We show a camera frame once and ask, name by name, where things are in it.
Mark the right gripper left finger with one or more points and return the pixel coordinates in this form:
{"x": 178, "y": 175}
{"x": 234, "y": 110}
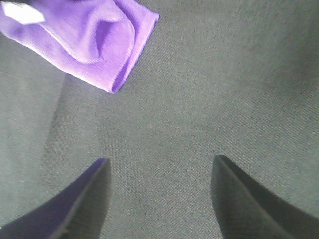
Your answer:
{"x": 77, "y": 212}

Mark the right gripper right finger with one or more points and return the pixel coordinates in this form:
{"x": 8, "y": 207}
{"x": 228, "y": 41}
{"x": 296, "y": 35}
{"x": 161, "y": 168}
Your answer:
{"x": 247, "y": 210}

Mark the purple microfiber towel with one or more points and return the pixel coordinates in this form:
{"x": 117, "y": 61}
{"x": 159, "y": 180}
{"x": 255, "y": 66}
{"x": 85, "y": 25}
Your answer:
{"x": 97, "y": 41}

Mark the black table cloth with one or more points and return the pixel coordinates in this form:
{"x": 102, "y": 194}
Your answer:
{"x": 232, "y": 77}

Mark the white towel label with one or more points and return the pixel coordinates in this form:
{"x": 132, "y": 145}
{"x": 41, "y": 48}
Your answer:
{"x": 22, "y": 12}

